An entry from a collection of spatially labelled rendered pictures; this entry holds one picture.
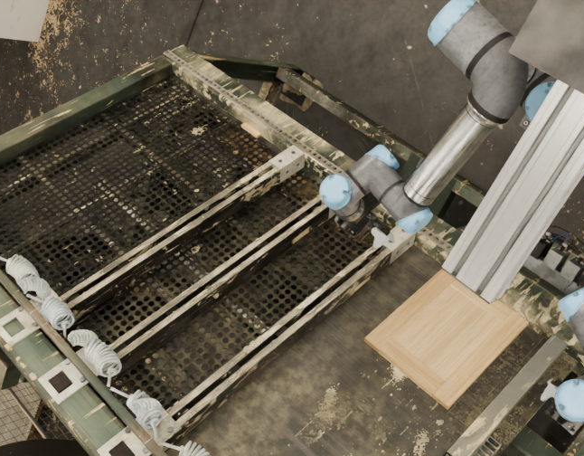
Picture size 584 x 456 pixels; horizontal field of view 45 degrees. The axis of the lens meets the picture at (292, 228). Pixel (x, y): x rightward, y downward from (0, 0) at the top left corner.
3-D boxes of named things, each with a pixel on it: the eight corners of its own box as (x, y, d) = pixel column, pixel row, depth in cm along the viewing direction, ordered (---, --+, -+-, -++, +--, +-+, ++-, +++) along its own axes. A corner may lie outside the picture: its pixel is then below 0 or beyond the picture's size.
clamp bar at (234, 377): (418, 248, 235) (429, 198, 217) (127, 495, 179) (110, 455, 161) (394, 232, 240) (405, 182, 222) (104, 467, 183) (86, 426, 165)
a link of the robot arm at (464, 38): (527, 111, 183) (461, 78, 136) (488, 73, 188) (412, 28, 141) (563, 77, 178) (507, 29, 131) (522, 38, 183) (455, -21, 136)
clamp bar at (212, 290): (356, 204, 248) (363, 154, 230) (66, 422, 191) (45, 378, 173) (335, 189, 252) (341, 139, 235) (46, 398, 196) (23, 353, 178)
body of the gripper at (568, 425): (543, 412, 157) (543, 409, 146) (569, 383, 157) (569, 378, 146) (573, 436, 154) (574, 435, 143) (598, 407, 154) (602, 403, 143)
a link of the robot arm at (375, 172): (412, 180, 168) (376, 210, 169) (382, 147, 171) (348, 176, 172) (408, 171, 160) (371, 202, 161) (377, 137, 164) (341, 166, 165)
